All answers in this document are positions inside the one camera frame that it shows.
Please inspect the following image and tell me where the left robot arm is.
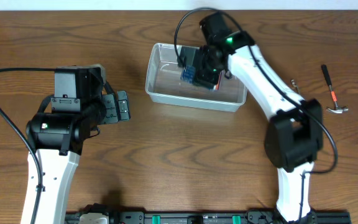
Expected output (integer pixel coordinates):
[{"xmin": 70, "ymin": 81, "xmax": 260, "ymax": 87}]
[{"xmin": 21, "ymin": 64, "xmax": 131, "ymax": 223}]

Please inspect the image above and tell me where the left black cable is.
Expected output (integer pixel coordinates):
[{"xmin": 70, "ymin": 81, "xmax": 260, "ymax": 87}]
[{"xmin": 0, "ymin": 67, "xmax": 57, "ymax": 224}]

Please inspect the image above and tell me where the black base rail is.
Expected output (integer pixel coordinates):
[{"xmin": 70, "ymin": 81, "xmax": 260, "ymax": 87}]
[{"xmin": 65, "ymin": 203, "xmax": 351, "ymax": 224}]

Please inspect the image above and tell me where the right black cable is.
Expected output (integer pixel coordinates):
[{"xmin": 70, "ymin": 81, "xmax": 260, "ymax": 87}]
[{"xmin": 173, "ymin": 7, "xmax": 339, "ymax": 175}]

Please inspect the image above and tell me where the clear plastic container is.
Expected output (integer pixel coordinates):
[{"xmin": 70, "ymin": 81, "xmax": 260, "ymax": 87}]
[{"xmin": 145, "ymin": 43, "xmax": 247, "ymax": 112}]

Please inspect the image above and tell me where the blue drill bit case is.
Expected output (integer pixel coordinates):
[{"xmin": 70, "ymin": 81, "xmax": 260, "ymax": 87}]
[{"xmin": 180, "ymin": 65, "xmax": 221, "ymax": 91}]

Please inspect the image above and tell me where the black cable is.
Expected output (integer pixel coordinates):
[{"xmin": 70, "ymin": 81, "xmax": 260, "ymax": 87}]
[
  {"xmin": 0, "ymin": 67, "xmax": 57, "ymax": 224},
  {"xmin": 173, "ymin": 7, "xmax": 339, "ymax": 175}
]

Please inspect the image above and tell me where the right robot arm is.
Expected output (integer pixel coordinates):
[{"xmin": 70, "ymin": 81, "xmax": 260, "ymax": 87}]
[{"xmin": 175, "ymin": 9, "xmax": 324, "ymax": 223}]

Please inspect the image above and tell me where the small claw hammer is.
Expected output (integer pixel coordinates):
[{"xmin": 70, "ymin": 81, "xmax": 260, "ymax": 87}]
[{"xmin": 321, "ymin": 64, "xmax": 349, "ymax": 114}]

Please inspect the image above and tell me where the silver wrench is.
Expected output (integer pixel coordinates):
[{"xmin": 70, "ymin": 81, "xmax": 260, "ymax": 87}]
[{"xmin": 291, "ymin": 79, "xmax": 300, "ymax": 94}]

